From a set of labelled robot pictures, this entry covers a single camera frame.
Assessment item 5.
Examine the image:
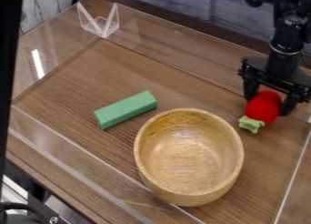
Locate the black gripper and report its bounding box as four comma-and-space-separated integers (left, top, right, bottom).
237, 57, 311, 116

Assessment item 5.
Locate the red plush fruit green stem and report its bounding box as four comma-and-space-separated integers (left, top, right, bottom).
237, 90, 281, 134

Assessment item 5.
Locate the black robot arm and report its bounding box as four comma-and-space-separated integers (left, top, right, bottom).
237, 0, 311, 116

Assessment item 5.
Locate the wooden oval bowl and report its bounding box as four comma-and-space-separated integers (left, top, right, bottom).
133, 108, 244, 207

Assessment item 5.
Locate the green rectangular block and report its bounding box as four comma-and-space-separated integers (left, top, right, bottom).
93, 90, 156, 129

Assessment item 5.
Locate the black vertical pole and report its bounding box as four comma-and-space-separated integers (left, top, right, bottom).
0, 0, 22, 199

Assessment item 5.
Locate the clear acrylic tray enclosure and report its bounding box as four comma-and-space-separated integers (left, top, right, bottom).
5, 2, 311, 224

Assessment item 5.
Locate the black clamp mount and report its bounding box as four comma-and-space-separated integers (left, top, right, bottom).
0, 194, 70, 224

